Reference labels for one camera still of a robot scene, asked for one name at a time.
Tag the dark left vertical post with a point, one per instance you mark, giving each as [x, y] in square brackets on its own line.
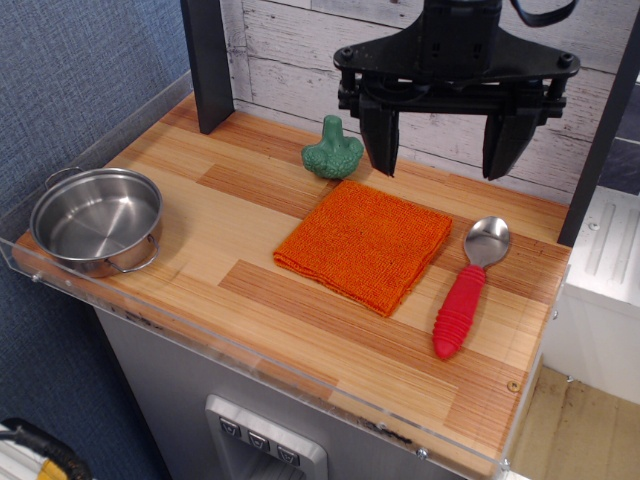
[207, 52]

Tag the dark right vertical post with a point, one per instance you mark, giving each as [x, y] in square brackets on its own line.
[608, 126]

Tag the grey toy fridge cabinet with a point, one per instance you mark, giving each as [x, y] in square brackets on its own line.
[171, 379]

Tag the white side cabinet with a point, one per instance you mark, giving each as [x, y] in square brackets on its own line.
[593, 334]

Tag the green toy broccoli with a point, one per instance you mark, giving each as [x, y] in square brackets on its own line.
[335, 156]

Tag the dark vertical post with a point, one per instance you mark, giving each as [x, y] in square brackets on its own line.
[207, 52]
[608, 126]

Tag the red handled metal spoon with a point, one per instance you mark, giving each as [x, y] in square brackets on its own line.
[486, 244]

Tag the stainless steel pot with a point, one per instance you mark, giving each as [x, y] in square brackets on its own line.
[99, 222]

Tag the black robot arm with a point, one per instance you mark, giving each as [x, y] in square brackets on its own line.
[454, 59]

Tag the yellow black object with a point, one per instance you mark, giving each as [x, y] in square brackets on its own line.
[28, 452]

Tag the clear acrylic table guard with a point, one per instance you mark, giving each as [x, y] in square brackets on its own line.
[230, 199]

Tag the silver dispenser button panel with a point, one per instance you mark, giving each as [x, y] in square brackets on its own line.
[250, 446]

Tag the orange folded cloth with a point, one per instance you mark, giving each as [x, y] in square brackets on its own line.
[365, 244]

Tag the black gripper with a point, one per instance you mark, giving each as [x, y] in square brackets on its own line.
[454, 60]

